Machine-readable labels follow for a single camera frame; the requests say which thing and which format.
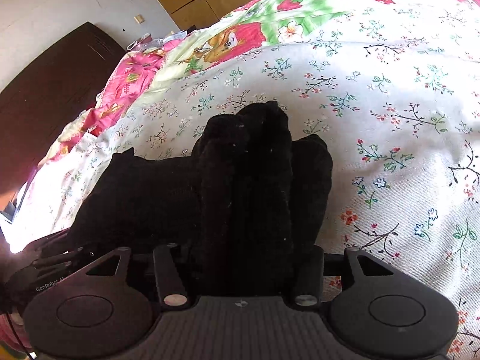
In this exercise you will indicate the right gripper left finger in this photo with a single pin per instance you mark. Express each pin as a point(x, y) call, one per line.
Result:
point(170, 289)

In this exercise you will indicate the dark wooden headboard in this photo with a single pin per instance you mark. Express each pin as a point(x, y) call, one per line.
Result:
point(49, 93)

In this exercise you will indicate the black pants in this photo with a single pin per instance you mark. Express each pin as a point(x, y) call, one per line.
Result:
point(245, 206)

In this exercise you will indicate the floral bed quilt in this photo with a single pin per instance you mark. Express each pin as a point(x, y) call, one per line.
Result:
point(392, 86)

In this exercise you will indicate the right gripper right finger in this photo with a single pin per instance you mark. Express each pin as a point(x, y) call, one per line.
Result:
point(308, 277)

